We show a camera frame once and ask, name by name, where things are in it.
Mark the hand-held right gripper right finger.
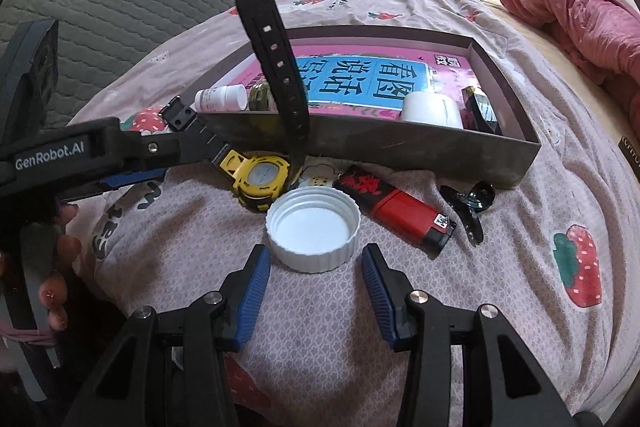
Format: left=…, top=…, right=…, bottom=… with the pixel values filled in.
left=361, top=243, right=561, bottom=427

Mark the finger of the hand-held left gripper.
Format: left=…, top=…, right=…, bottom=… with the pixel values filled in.
left=60, top=166, right=169, bottom=204
left=117, top=97, right=201, bottom=172

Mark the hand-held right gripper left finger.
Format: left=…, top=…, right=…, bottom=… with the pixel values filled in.
left=75, top=243, right=272, bottom=427

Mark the white pill bottle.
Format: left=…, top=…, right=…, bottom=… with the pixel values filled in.
left=194, top=84, right=249, bottom=112

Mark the white ribbed jar lid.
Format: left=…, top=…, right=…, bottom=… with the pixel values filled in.
left=265, top=186, right=362, bottom=274

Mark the small glass jar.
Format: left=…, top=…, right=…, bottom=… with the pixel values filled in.
left=247, top=82, right=281, bottom=112

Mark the shallow grey cardboard box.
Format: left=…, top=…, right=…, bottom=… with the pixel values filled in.
left=197, top=25, right=542, bottom=190

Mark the yellow watch with black strap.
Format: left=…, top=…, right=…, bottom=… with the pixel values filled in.
left=192, top=0, right=311, bottom=214

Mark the white plastic jar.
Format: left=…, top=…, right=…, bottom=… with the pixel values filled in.
left=401, top=91, right=464, bottom=129

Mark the person's left forearm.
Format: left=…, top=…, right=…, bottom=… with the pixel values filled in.
left=0, top=324, right=53, bottom=375

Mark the person's left hand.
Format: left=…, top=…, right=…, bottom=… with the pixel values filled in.
left=37, top=203, right=83, bottom=333

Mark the red and black lighter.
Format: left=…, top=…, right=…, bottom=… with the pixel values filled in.
left=332, top=165, right=457, bottom=258

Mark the strawberry print bed sheet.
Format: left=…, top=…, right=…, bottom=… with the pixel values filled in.
left=65, top=0, right=640, bottom=427

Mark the black hair clip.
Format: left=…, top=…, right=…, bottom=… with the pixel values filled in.
left=439, top=181, right=497, bottom=248

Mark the pink book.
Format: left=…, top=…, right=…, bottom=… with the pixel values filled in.
left=235, top=52, right=476, bottom=120

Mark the black lighter with gold top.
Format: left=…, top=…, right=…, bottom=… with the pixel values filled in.
left=461, top=86, right=502, bottom=136

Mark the black fabric label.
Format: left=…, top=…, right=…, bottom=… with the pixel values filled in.
left=621, top=134, right=640, bottom=180

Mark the pink quilt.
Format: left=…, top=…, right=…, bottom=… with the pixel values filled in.
left=500, top=0, right=640, bottom=128

